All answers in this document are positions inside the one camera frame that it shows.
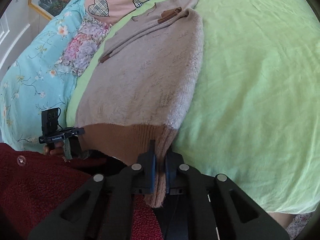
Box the person's left hand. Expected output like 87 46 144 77
43 142 65 157

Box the beige knit sweater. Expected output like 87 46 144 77
75 0 205 209

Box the white door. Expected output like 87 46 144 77
0 11 32 64

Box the person's red fleece clothing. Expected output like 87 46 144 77
0 142 163 240

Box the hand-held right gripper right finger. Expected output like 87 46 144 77
164 146 290 240

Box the green bed sheet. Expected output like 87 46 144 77
65 0 320 215

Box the floral ruffled pillow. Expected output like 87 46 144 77
59 14 113 77

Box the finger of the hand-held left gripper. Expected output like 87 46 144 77
64 138 88 160

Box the blue floral quilt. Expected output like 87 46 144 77
0 0 87 153

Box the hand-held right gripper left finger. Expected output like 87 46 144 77
27 140 157 240

